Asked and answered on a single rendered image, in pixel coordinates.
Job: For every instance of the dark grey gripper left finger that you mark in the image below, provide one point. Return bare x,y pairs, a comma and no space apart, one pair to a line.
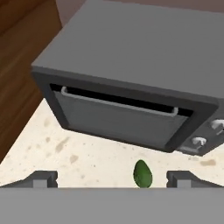
43,178

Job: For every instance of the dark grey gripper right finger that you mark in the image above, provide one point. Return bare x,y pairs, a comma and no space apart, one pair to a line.
179,178

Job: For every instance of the green avocado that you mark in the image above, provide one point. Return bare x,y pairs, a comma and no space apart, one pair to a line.
143,174

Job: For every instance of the white toaster oven knob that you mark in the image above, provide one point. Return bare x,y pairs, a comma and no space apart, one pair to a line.
217,124
199,141

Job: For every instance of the grey toaster oven door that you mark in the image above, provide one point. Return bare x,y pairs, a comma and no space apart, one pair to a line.
122,122

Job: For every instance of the grey toaster oven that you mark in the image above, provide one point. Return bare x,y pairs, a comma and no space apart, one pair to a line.
140,49

